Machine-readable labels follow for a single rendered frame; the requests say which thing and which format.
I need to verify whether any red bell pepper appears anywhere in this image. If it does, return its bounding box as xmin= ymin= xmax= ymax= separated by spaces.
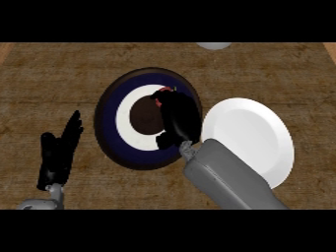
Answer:
xmin=155 ymin=86 xmax=178 ymax=107

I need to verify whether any pale grey round object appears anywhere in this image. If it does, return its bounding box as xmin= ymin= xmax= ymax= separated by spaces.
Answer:
xmin=195 ymin=42 xmax=233 ymax=51

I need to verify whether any dark blue and white plate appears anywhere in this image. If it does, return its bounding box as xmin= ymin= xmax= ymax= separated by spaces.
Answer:
xmin=94 ymin=67 xmax=205 ymax=171

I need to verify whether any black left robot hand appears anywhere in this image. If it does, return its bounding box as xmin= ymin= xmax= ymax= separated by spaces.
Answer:
xmin=36 ymin=109 xmax=85 ymax=192

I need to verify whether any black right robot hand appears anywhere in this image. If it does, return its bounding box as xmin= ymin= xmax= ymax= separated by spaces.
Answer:
xmin=149 ymin=88 xmax=204 ymax=151

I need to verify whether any brown woven placemat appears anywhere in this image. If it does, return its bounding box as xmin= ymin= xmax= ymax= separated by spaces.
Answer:
xmin=0 ymin=42 xmax=336 ymax=211

